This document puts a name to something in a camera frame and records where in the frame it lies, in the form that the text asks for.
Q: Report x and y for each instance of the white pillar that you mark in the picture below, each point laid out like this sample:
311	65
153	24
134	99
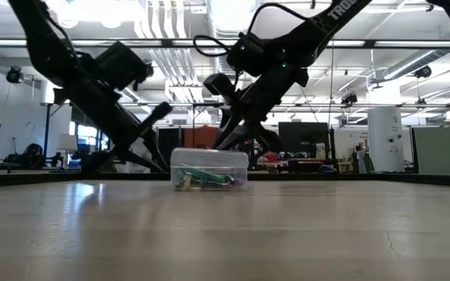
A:
385	140

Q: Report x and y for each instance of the person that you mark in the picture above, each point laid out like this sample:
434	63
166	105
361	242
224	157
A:
31	156

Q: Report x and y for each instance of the black ceiling camera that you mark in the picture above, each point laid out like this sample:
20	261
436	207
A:
15	75
149	69
423	72
349	100

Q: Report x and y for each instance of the grey-green partition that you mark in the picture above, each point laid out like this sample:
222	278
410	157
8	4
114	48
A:
440	150

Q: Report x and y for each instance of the black metal stand frame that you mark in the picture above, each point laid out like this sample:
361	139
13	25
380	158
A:
205	105

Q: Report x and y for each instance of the orange partition panel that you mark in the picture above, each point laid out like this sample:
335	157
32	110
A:
201	136

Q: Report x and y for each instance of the black monitor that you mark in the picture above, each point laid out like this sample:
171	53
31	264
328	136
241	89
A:
307	138

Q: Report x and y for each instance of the black table frame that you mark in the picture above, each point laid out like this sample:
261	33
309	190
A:
33	178

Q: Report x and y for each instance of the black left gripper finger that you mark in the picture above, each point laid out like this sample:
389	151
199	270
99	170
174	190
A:
156	117
96	162

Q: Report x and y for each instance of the white lamp shade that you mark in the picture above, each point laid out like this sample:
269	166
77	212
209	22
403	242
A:
67	142

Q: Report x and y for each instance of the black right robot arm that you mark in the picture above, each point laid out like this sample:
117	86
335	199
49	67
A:
326	19

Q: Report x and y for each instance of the bright green marker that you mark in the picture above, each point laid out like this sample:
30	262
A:
209	176

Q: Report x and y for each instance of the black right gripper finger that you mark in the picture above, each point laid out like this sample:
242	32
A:
219	84
268	138

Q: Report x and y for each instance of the clear plastic supply box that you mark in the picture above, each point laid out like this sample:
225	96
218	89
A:
209	186

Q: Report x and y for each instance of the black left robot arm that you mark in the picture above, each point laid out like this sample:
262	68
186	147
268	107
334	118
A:
45	47

